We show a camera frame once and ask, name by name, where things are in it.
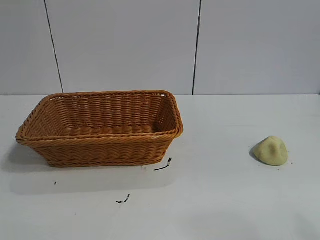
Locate black wire scrap white tip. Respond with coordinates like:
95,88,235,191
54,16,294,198
153,157,174,172

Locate brown woven wicker basket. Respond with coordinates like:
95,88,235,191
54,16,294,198
15,89,185,168

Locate small black wire scrap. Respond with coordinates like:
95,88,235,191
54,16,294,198
115,193,131,204

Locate pale yellow egg yolk pastry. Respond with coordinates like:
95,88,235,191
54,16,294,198
250,135,290,167

